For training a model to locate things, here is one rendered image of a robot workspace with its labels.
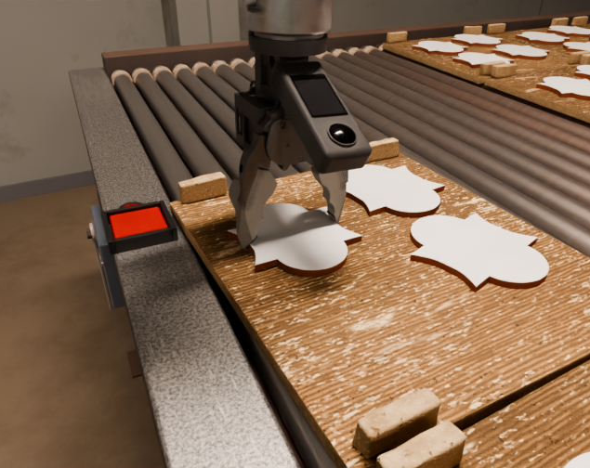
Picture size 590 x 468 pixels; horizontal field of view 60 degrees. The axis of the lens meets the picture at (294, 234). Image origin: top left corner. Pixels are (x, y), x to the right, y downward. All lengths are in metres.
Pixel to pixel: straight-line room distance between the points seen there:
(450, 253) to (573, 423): 0.20
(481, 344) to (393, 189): 0.27
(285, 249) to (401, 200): 0.18
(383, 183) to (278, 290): 0.25
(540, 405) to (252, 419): 0.21
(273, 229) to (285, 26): 0.21
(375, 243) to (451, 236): 0.08
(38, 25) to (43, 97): 0.33
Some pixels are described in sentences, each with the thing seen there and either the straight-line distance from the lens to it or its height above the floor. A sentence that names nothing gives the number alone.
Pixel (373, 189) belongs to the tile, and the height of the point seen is 0.94.
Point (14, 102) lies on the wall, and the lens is 2.86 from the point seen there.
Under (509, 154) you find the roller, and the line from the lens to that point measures 0.88.
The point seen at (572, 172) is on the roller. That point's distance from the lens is 0.86.
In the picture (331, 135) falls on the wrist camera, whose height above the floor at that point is 1.08.
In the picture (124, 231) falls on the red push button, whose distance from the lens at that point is 0.61.
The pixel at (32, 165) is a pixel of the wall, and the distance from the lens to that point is 2.96.
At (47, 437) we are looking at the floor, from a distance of 1.68.
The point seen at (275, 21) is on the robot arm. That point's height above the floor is 1.16.
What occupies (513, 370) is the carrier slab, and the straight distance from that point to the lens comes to 0.44.
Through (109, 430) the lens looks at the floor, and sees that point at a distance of 1.63.
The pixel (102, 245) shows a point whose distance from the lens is 0.79.
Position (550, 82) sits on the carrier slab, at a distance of 1.22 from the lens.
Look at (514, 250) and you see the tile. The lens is 0.57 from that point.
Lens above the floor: 1.23
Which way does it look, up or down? 32 degrees down
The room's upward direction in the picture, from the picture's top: straight up
